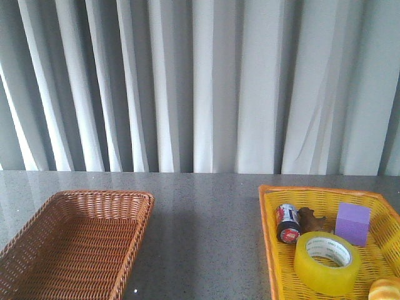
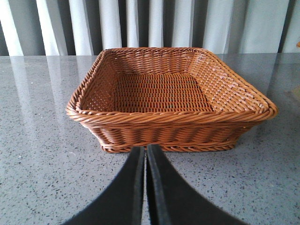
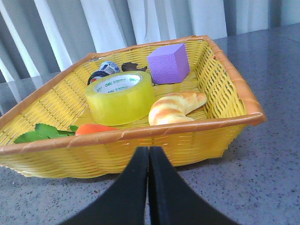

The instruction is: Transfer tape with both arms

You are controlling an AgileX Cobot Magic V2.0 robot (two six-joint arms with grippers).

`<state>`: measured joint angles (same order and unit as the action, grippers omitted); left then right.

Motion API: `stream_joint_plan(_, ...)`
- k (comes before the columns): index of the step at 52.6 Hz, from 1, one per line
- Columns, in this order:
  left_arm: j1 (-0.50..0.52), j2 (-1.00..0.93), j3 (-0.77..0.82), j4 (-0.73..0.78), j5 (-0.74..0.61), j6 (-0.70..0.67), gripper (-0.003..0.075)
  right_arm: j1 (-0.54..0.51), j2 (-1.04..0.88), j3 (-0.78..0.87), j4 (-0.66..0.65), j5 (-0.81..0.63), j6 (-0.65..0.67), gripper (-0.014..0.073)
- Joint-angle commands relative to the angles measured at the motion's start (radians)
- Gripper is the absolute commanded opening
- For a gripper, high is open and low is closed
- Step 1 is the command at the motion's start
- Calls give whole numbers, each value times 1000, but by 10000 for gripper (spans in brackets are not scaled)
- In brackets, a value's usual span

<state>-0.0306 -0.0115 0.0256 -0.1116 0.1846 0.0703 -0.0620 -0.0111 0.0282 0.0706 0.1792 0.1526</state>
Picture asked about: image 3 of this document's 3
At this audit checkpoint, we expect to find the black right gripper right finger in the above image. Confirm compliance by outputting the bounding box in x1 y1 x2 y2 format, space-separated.
148 146 237 225

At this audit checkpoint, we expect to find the brown toy animal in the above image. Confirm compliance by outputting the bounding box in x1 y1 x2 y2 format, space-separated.
121 62 148 72

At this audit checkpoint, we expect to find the small blue white can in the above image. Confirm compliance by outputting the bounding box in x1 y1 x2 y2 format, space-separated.
87 61 120 85

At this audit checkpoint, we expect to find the white grey curtain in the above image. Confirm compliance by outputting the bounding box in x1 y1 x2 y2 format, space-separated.
0 0 300 83

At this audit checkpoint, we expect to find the purple foam cube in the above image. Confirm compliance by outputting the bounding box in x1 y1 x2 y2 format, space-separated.
147 43 190 84

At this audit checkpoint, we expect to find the orange toy carrot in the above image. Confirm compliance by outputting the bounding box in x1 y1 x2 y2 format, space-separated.
14 123 117 144

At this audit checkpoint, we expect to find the yellow woven basket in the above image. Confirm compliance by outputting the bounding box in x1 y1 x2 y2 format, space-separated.
0 36 266 178

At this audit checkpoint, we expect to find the toy croissant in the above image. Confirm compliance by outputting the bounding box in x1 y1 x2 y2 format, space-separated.
148 91 207 126

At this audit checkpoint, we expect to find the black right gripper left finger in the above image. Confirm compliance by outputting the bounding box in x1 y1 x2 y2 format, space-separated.
62 147 149 225

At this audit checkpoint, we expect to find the yellow transparent tape roll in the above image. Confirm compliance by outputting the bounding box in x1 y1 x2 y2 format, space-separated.
85 71 155 126

